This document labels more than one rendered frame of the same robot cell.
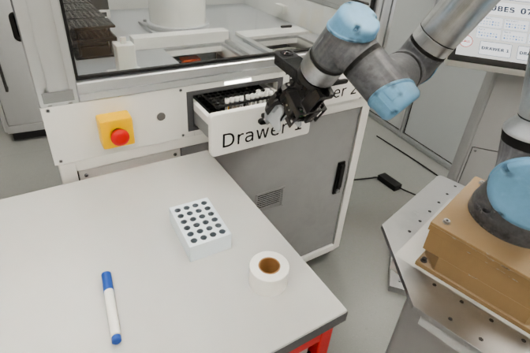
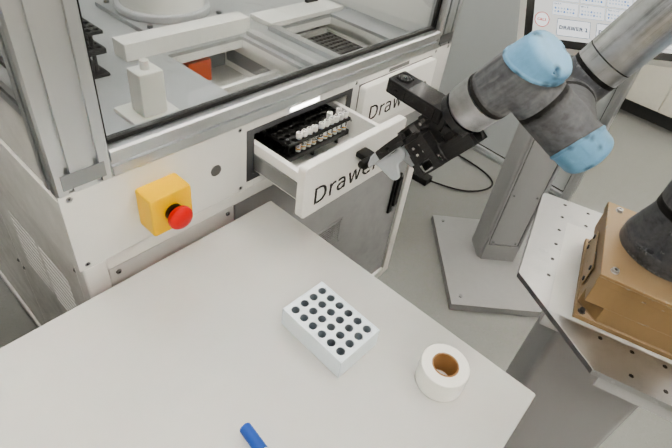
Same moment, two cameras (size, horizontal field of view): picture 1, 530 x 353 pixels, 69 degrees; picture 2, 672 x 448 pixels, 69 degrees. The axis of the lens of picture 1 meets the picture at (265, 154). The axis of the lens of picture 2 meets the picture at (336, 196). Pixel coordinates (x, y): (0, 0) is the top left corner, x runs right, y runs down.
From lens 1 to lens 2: 34 cm
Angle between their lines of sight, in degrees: 18
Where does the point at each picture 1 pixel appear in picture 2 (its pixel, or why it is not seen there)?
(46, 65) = (66, 133)
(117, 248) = (235, 382)
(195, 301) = (372, 432)
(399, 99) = (599, 153)
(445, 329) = (630, 389)
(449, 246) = (620, 297)
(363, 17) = (557, 53)
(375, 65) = (570, 113)
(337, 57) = (519, 103)
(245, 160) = not seen: hidden behind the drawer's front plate
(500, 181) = not seen: outside the picture
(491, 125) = not seen: hidden behind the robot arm
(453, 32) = (640, 61)
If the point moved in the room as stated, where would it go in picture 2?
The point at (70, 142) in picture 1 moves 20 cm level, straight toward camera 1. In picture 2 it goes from (100, 234) to (172, 318)
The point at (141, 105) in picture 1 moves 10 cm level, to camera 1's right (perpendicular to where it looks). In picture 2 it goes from (192, 162) to (253, 159)
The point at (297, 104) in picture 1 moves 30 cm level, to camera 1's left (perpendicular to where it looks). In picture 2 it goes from (436, 150) to (238, 160)
